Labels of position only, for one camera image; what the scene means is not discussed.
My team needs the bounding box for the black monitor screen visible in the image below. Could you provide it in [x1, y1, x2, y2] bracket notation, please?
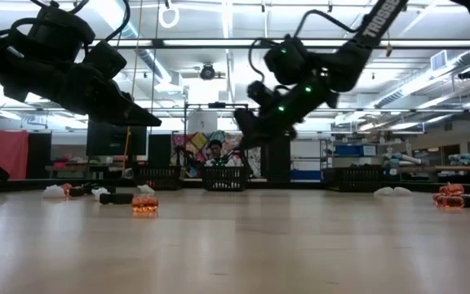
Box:
[86, 120, 149, 158]

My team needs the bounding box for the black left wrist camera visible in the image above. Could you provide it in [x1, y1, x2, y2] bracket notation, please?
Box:
[82, 40, 128, 81]

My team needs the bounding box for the white air vent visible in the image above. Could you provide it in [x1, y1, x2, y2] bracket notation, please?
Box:
[429, 50, 449, 73]

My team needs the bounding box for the red curtain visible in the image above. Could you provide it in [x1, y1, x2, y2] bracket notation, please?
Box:
[0, 130, 30, 180]

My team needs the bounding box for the dark cluttered table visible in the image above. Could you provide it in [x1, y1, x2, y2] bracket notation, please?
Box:
[45, 162, 138, 180]

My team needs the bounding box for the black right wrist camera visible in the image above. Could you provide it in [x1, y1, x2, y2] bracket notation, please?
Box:
[246, 79, 279, 108]

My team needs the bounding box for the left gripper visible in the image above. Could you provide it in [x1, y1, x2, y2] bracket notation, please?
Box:
[49, 60, 163, 127]

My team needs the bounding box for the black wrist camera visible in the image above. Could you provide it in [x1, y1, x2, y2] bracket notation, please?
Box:
[82, 40, 128, 81]
[246, 79, 279, 108]

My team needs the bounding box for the black left camera cable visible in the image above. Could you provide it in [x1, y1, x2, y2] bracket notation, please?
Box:
[75, 0, 132, 44]

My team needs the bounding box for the black right camera cable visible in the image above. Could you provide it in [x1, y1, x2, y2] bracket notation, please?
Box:
[248, 37, 287, 82]

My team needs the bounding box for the blue storage bin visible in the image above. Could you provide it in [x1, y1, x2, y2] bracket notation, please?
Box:
[334, 144, 378, 158]

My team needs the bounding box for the colourful wall mural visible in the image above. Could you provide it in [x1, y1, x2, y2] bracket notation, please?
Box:
[171, 130, 263, 179]

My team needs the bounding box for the blue box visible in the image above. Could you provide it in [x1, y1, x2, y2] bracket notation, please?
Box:
[290, 169, 322, 181]

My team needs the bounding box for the black partition panel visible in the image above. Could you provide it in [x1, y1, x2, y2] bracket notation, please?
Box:
[260, 134, 292, 183]
[148, 133, 173, 168]
[29, 131, 53, 180]

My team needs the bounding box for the person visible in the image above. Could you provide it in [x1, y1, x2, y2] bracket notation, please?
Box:
[204, 139, 237, 168]

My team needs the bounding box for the wooden workbench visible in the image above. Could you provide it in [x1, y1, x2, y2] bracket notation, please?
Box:
[396, 164, 470, 173]

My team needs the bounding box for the black aluminium table frame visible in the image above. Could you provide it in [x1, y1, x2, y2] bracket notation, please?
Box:
[0, 176, 470, 195]

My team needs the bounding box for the black plastic lattice basket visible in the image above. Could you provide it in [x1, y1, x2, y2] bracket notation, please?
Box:
[136, 165, 182, 191]
[322, 165, 385, 193]
[201, 166, 249, 192]

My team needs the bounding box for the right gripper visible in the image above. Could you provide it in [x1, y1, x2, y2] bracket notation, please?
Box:
[234, 79, 339, 149]

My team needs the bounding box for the black camera cable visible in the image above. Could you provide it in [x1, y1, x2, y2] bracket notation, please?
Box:
[248, 37, 287, 82]
[75, 0, 132, 44]

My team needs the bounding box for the white hanging ring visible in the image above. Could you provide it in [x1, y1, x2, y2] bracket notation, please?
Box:
[157, 2, 181, 30]

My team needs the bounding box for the black overhead camera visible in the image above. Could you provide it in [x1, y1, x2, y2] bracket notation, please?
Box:
[198, 62, 218, 82]

